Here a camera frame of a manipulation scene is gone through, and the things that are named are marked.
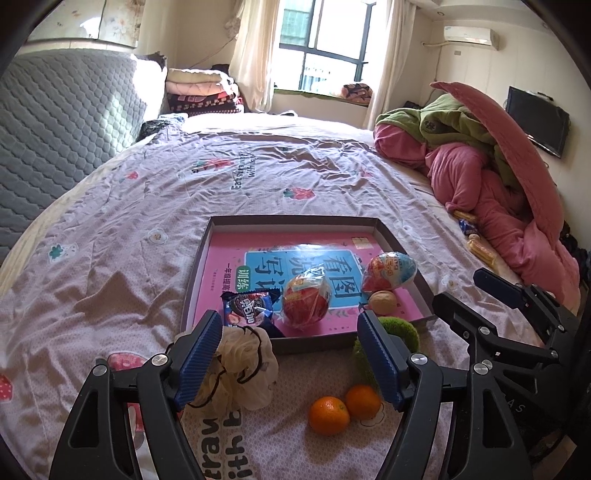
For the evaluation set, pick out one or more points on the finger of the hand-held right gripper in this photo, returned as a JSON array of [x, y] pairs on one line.
[[501, 284], [457, 309]]

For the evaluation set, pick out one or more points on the pink and blue book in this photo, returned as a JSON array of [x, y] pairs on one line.
[[258, 258]]

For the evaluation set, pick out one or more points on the floral wall panel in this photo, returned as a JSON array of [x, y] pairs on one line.
[[101, 18]]

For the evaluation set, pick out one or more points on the small biscuit packet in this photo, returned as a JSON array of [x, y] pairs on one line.
[[464, 215]]

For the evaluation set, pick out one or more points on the cream curtain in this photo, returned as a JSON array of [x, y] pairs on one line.
[[383, 69], [254, 55]]

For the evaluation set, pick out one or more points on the orange tangerine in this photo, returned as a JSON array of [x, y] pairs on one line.
[[328, 415], [362, 401]]

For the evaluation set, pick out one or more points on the white pillow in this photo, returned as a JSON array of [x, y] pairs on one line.
[[150, 83]]

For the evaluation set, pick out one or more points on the folded cloth on windowsill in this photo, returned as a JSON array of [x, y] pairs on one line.
[[358, 91]]

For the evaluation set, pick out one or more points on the grey quilted headboard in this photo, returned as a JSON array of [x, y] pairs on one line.
[[55, 115]]

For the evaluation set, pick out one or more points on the large pink cushion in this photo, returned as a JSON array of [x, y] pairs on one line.
[[508, 147]]

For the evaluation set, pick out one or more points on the grey shallow cardboard box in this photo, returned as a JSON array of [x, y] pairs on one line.
[[314, 346]]

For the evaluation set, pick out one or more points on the green blanket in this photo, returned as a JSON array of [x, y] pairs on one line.
[[461, 120]]

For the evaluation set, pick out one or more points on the blue cookie packet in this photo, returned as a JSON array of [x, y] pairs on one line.
[[247, 309]]

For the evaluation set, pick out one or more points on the yellow biscuit packet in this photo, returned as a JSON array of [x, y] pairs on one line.
[[480, 249]]

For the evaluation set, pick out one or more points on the blue candy wrapper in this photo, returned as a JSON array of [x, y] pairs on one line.
[[468, 227]]

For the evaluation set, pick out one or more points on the dark cloth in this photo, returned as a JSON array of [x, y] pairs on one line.
[[157, 124]]

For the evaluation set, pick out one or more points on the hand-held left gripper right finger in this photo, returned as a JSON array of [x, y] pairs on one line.
[[381, 360]]

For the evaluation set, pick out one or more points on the dark framed window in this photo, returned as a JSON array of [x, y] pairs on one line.
[[337, 27]]

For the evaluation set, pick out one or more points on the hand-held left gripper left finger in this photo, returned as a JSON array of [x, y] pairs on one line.
[[198, 360]]

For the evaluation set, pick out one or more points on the stack of folded blankets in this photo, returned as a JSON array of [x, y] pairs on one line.
[[198, 90]]

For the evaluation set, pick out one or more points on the pink printed bed sheet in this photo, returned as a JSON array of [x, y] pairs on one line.
[[115, 230]]

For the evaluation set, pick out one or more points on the brown walnut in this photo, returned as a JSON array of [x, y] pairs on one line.
[[383, 302]]

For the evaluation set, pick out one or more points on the pink quilt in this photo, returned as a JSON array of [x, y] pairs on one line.
[[461, 175]]

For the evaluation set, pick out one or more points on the white air conditioner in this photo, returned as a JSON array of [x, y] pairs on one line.
[[471, 36]]

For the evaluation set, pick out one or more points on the black television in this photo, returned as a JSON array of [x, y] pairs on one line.
[[535, 120]]

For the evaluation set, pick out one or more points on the blue and red toy egg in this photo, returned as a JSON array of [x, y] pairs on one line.
[[392, 270]]

